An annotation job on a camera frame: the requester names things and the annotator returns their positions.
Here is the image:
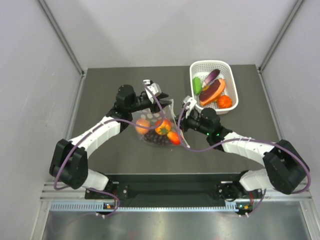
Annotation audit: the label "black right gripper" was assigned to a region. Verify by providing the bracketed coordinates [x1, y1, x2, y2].
[171, 108, 212, 136]

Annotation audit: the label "clear zip top bag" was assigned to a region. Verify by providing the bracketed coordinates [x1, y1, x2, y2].
[132, 99, 190, 147]

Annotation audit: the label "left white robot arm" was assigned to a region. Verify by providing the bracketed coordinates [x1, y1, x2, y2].
[49, 80, 171, 199]

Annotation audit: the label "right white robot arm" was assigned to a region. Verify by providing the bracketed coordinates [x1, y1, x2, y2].
[176, 108, 311, 198]

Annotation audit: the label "red yellow fake mango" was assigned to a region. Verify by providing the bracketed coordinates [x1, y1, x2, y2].
[166, 131, 181, 145]

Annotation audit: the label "fake papaya half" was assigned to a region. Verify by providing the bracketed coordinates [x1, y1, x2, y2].
[199, 78, 226, 107]

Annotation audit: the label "fake peach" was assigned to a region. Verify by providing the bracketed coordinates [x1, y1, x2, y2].
[135, 118, 151, 135]

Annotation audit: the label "dark purple fake grapes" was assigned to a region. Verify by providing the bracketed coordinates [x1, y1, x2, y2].
[143, 130, 171, 146]

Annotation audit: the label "green fake vegetable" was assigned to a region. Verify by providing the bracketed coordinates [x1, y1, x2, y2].
[192, 76, 202, 95]

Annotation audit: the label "orange fake pumpkin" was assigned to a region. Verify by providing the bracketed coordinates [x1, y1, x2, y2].
[217, 95, 233, 109]

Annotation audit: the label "purple fake eggplant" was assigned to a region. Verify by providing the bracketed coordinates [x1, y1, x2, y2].
[202, 69, 220, 88]

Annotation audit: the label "white perforated plastic basket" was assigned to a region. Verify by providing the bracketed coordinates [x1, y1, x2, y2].
[189, 60, 239, 115]

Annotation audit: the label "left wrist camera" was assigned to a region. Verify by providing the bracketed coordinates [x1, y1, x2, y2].
[143, 79, 162, 104]

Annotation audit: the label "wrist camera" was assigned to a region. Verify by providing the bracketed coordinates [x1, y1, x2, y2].
[182, 95, 197, 119]
[143, 79, 162, 104]

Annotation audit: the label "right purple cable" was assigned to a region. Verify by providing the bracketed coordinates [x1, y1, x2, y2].
[176, 104, 312, 195]

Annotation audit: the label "purple cable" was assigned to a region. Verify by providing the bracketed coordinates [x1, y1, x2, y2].
[53, 82, 165, 191]
[176, 104, 312, 195]

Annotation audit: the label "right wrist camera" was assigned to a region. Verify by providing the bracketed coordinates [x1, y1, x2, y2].
[182, 95, 197, 119]

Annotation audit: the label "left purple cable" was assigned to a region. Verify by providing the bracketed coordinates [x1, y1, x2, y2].
[53, 82, 165, 191]

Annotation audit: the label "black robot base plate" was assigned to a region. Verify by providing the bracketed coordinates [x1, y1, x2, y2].
[84, 171, 266, 208]

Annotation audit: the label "aluminium frame post left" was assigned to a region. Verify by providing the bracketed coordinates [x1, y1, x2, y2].
[34, 0, 87, 76]

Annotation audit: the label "aluminium frame post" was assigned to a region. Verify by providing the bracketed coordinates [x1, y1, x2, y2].
[257, 0, 307, 73]
[34, 0, 87, 76]

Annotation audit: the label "grey slotted cable duct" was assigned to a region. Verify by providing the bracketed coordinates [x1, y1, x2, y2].
[49, 201, 253, 213]

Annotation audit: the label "aluminium frame post right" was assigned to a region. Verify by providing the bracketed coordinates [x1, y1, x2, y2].
[257, 0, 307, 73]

